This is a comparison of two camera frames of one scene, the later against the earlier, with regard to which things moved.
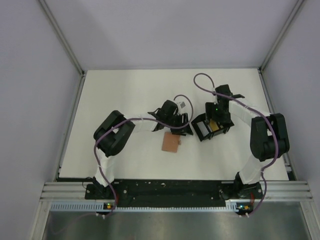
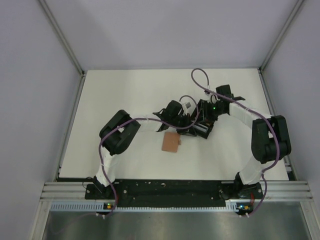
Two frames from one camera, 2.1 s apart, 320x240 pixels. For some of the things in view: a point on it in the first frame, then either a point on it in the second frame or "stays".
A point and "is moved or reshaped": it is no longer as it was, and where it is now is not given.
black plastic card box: x=206 y=129 is moved or reshaped
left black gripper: x=186 y=130 stays
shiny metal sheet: x=271 y=221 stays
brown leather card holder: x=171 y=142 stays
